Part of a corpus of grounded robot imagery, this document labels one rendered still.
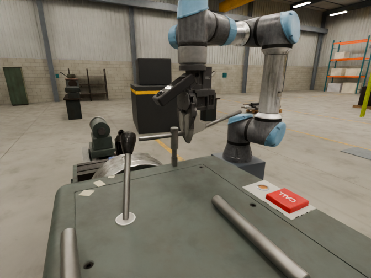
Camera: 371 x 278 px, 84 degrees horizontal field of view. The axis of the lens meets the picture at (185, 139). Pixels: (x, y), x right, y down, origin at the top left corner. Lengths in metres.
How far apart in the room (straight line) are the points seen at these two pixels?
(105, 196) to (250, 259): 0.32
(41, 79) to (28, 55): 1.32
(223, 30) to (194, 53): 0.12
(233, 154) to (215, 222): 0.67
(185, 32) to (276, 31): 0.47
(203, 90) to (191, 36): 0.13
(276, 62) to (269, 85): 0.09
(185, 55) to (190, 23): 0.07
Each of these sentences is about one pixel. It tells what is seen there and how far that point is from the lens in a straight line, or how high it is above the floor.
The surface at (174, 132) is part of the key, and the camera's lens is 0.56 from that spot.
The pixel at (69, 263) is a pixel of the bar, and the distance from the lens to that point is 0.35.
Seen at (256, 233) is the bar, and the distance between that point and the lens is 0.37.
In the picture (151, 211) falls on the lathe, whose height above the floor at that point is 1.25.
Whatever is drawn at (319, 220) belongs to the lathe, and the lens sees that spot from 0.48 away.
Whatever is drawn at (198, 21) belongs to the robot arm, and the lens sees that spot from 0.56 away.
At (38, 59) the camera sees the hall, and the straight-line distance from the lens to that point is 14.97.
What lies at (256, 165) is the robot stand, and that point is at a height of 1.09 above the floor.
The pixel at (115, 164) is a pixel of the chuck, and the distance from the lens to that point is 0.74.
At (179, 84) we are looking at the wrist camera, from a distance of 0.54.
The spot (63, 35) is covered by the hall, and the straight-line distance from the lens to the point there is 15.03.
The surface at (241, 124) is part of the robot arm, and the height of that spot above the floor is 1.29.
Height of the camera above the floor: 1.51
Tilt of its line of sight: 17 degrees down
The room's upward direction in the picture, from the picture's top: straight up
